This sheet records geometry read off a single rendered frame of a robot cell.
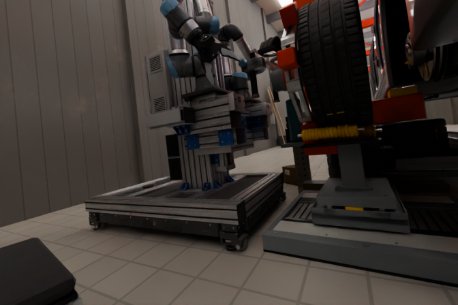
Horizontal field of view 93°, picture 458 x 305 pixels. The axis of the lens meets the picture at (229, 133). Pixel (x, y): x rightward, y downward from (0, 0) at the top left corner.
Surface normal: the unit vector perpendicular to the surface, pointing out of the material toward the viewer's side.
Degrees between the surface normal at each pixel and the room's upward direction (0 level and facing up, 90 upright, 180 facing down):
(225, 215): 90
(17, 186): 90
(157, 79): 90
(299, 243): 90
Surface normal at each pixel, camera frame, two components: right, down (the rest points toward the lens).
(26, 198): 0.87, -0.12
